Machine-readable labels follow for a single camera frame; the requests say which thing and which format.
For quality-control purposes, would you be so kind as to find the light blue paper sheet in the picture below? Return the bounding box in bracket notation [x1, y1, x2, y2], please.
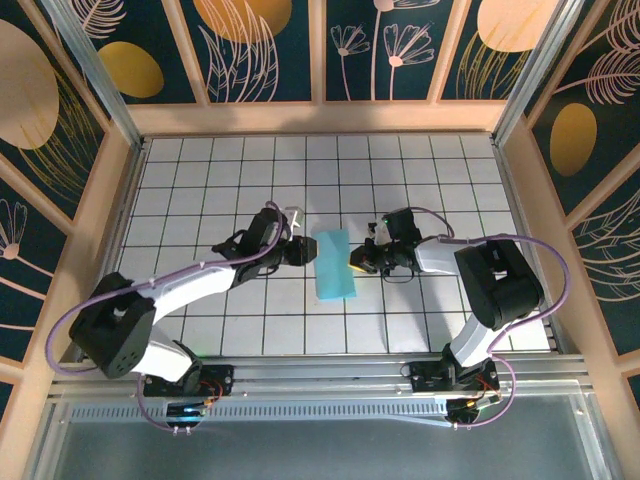
[311, 227, 359, 303]

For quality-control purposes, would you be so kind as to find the small black electronics module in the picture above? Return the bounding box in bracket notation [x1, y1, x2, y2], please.
[164, 399, 210, 432]
[446, 394, 504, 427]

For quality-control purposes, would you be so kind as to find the grey metal tray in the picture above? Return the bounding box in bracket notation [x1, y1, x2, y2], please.
[49, 394, 601, 480]

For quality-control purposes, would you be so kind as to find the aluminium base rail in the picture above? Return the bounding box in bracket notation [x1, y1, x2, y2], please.
[49, 355, 596, 401]

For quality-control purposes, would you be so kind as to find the grey table side rail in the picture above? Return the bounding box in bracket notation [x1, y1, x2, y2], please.
[79, 138, 151, 359]
[492, 138, 569, 359]

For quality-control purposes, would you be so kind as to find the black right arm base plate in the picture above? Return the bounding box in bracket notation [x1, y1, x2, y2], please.
[401, 360, 501, 396]

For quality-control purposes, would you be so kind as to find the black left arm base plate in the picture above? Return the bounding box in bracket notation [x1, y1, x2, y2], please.
[143, 363, 236, 397]

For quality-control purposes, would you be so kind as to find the perforated grey cable duct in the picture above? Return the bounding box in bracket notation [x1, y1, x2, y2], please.
[69, 402, 451, 426]

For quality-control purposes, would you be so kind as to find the aluminium frame post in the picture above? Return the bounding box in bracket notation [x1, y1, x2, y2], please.
[491, 0, 586, 146]
[39, 0, 146, 151]

